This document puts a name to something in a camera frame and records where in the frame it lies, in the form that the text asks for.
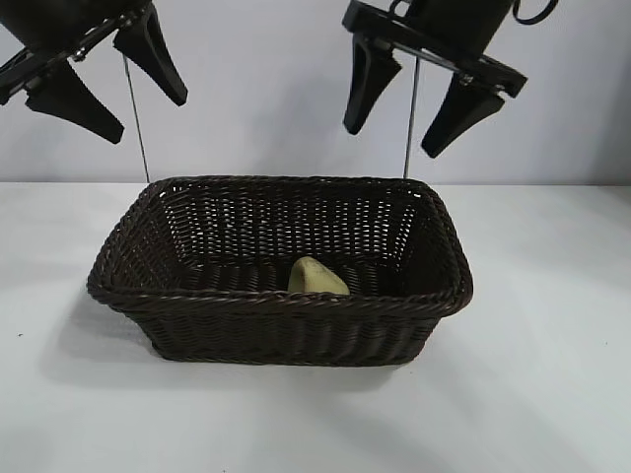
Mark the dark brown woven basket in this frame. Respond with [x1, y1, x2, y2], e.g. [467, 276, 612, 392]
[86, 175, 473, 369]

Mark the pale yellow egg yolk pastry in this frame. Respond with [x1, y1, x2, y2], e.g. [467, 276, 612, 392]
[286, 255, 351, 298]

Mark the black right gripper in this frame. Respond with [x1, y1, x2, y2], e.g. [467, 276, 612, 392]
[342, 0, 529, 160]

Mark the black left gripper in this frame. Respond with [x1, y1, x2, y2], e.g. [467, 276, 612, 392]
[0, 0, 189, 147]

